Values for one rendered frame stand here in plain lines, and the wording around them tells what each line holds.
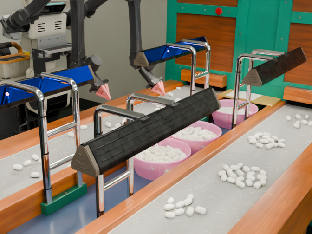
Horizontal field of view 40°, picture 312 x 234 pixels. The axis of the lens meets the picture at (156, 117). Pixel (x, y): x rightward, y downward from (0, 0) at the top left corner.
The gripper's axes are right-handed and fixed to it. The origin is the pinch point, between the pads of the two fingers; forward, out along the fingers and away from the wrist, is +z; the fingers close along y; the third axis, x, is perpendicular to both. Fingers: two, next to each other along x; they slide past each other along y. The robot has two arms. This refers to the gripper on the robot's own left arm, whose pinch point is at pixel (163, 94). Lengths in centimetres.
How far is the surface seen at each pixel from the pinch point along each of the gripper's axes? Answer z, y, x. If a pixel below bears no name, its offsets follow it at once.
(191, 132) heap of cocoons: 28.8, -23.0, -15.0
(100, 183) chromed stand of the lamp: 32, -105, -36
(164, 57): -8.6, -15.3, -25.4
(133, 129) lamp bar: 29, -110, -64
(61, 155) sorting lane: 6, -79, 4
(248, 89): 29.0, 6.2, -38.0
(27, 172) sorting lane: 7, -98, 3
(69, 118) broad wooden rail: -15, -49, 19
